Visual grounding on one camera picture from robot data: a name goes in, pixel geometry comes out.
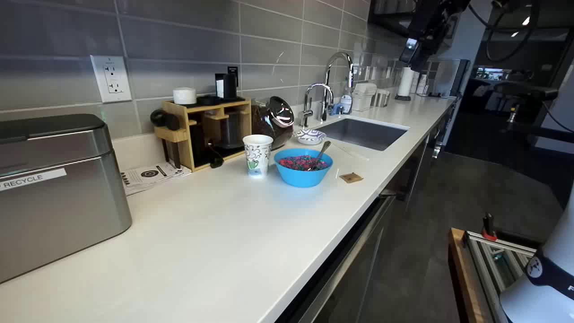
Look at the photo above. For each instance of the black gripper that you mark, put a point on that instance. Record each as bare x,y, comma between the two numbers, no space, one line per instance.
418,47

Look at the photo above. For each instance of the metal spoon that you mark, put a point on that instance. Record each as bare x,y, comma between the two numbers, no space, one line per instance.
323,147

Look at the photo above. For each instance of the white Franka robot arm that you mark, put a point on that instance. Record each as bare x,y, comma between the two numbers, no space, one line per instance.
552,262

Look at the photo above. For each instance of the colourful cereal pieces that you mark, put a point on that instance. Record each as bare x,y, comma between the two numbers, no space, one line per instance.
298,162

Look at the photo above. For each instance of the blue bowl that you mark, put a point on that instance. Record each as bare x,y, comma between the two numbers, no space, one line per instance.
301,178

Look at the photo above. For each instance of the white printed paper cup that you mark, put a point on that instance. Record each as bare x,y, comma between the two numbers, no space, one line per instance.
256,156

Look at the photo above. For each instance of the white paper towel roll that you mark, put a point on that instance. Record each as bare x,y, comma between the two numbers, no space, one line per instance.
405,83

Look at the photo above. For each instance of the white countertop container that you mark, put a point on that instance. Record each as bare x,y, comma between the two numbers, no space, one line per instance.
364,95

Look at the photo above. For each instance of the clear soap bottle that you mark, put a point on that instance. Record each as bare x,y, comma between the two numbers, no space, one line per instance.
344,104

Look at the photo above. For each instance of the tall chrome kitchen faucet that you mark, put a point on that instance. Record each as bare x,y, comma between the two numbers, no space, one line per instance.
326,74

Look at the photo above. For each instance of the stainless steel sink basin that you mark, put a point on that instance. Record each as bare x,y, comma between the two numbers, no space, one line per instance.
364,135

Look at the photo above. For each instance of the black background stand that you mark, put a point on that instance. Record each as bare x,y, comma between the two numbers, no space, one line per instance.
520,90

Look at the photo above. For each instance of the short chrome faucet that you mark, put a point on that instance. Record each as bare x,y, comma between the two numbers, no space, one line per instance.
307,108

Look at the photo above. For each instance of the small patterned plate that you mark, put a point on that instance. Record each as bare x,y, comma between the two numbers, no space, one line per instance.
308,137

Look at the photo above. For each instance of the brown tea bag packet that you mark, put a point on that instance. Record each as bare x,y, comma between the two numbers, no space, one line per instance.
350,178

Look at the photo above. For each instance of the black bottle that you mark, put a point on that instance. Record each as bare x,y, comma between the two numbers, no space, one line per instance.
231,83

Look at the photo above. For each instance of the red black clamp knob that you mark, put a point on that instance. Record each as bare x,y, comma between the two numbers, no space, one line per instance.
488,230

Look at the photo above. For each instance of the dark bottle white label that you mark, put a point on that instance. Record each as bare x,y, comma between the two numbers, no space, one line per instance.
219,86

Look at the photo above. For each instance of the stainless under-counter appliance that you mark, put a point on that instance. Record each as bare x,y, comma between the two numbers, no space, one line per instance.
351,269

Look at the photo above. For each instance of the wooden cart platform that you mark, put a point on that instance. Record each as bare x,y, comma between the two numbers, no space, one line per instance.
463,280

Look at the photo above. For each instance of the small white roll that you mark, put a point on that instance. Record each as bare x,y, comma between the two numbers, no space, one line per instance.
183,95

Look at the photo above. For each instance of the wooden organizer rack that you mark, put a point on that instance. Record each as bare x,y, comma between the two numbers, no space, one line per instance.
186,144

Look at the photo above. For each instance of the printed paper leaflets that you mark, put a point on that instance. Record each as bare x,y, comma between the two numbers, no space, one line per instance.
149,174

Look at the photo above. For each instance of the stainless steel bread box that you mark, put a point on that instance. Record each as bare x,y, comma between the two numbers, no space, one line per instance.
54,198

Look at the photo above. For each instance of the dark upper wall cabinet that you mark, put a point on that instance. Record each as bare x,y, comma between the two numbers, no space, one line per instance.
385,11

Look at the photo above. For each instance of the aluminium frame rails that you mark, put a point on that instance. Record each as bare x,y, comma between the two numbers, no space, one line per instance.
495,251

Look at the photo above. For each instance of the wall power outlet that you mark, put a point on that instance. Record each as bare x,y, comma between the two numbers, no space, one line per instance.
109,79

